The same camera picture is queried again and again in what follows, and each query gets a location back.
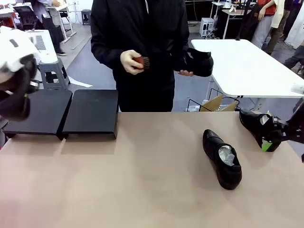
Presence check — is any black stand pole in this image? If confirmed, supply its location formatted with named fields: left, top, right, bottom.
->
left=235, top=0, right=250, bottom=41

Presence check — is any black metal shoe stand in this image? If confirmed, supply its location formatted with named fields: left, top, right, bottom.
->
left=3, top=89, right=73, bottom=141
left=62, top=89, right=119, bottom=141

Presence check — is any white paper shoe stuffing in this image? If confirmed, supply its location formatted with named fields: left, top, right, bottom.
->
left=218, top=145, right=236, bottom=167
left=258, top=113, right=273, bottom=126

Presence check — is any white computer case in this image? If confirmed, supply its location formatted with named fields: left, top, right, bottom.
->
left=200, top=17, right=216, bottom=38

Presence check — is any white office desk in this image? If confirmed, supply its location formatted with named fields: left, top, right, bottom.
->
left=46, top=2, right=77, bottom=44

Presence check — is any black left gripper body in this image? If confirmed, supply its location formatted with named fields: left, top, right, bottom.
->
left=0, top=55, right=40, bottom=95

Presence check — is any black office chair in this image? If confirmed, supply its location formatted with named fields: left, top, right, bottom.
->
left=13, top=6, right=41, bottom=31

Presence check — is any white air purifier appliance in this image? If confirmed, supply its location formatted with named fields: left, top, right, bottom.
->
left=28, top=29, right=59, bottom=64

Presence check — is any brown cardboard box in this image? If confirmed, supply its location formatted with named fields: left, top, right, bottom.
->
left=200, top=94, right=238, bottom=112

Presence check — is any walking person in dark trousers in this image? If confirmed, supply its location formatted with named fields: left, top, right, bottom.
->
left=30, top=0, right=68, bottom=57

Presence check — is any person in black jacket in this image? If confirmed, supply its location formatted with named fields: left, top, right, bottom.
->
left=90, top=0, right=190, bottom=113

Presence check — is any white folding table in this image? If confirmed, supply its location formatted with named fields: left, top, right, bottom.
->
left=190, top=38, right=304, bottom=99

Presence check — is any person in dark clothes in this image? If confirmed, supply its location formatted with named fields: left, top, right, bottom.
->
left=284, top=0, right=301, bottom=41

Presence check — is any wooden top desk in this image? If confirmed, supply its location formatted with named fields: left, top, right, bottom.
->
left=222, top=9, right=253, bottom=40

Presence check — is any person's right forearm black sleeve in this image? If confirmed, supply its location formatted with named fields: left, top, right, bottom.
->
left=91, top=38, right=125, bottom=76

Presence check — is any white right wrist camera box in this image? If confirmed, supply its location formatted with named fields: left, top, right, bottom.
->
left=291, top=84, right=304, bottom=95

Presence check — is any white paper sheet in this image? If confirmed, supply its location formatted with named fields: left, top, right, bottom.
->
left=68, top=77, right=94, bottom=88

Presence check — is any person's left forearm black sleeve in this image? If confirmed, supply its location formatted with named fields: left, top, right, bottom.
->
left=171, top=38, right=190, bottom=71

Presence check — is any person's right hand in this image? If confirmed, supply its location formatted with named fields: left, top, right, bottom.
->
left=120, top=49, right=145, bottom=76

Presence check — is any person in beige top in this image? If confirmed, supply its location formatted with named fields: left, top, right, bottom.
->
left=267, top=0, right=292, bottom=56

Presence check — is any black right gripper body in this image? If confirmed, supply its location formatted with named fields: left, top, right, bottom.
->
left=284, top=96, right=304, bottom=143

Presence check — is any black wire rack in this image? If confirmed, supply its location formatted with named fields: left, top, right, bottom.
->
left=187, top=87, right=241, bottom=112

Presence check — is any person in red shirt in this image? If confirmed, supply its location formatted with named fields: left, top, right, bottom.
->
left=251, top=0, right=278, bottom=49

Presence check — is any red-brown wooden shoe brush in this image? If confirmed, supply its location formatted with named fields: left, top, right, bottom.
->
left=132, top=56, right=150, bottom=70

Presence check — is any seated person in grey trousers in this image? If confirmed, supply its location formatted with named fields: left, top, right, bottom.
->
left=284, top=44, right=304, bottom=76

